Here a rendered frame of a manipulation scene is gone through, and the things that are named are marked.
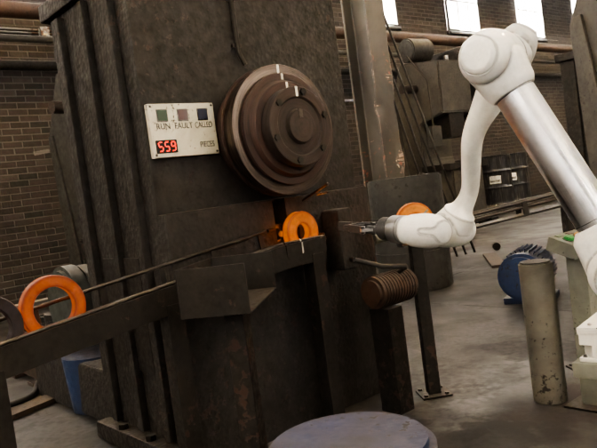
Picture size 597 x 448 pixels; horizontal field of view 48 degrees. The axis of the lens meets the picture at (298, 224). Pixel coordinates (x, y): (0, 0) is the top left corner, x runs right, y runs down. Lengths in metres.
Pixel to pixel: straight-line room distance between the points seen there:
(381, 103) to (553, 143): 5.06
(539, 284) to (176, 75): 1.48
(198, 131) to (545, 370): 1.51
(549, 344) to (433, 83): 7.98
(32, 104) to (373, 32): 4.13
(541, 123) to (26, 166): 7.25
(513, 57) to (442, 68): 8.59
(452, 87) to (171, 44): 8.25
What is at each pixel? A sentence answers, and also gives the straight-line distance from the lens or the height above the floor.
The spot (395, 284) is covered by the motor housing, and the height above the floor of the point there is 0.49.
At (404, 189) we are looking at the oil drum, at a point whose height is 0.78.
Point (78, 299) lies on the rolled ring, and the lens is 2.02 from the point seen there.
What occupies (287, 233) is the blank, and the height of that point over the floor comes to 0.74.
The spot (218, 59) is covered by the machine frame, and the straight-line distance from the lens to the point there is 2.50.
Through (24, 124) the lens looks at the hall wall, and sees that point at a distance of 8.50.
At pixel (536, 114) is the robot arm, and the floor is 1.00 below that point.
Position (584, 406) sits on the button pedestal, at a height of 0.01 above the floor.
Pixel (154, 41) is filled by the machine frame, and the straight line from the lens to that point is 2.38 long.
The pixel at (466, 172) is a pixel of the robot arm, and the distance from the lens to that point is 2.05.
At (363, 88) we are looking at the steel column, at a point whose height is 1.82.
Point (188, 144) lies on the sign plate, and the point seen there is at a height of 1.10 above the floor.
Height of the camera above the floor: 0.90
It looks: 3 degrees down
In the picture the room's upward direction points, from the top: 8 degrees counter-clockwise
